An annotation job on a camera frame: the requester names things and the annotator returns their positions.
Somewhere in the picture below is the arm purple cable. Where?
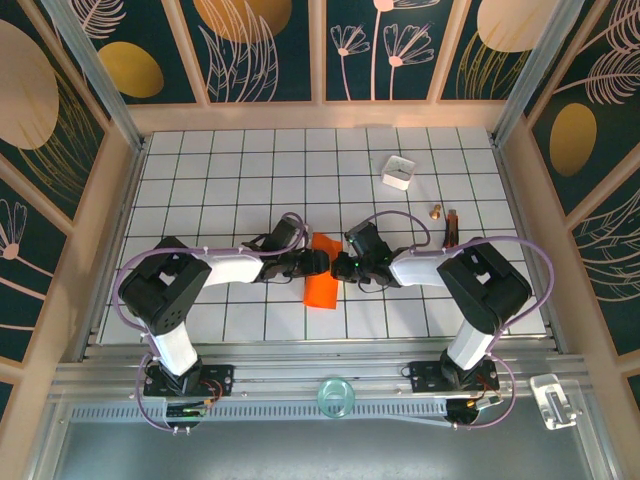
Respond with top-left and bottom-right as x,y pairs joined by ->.
112,212 -> 311,436
364,209 -> 557,431

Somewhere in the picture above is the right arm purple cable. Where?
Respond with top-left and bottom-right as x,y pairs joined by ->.
364,209 -> 557,431

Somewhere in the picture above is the aluminium frame post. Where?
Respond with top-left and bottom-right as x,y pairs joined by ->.
42,0 -> 149,151
489,0 -> 586,146

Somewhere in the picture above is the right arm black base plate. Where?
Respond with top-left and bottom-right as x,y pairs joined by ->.
408,359 -> 500,394

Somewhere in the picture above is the aluminium side rail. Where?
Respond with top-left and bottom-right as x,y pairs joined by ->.
74,142 -> 149,364
492,137 -> 569,351

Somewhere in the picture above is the slotted grey cable duct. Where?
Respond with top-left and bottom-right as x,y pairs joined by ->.
69,399 -> 451,426

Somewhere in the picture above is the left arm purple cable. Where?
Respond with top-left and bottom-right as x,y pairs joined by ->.
112,212 -> 311,436

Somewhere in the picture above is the clear green glass cup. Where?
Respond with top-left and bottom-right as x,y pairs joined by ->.
316,377 -> 356,420

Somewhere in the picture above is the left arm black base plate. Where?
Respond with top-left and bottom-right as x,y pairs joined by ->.
143,363 -> 236,397

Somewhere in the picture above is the aluminium table edge rail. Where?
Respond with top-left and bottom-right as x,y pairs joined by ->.
49,342 -> 599,401

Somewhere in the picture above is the white plastic clip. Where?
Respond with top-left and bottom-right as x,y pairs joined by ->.
528,372 -> 584,431

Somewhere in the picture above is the white square open container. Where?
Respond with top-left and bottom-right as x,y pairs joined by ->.
380,154 -> 417,192

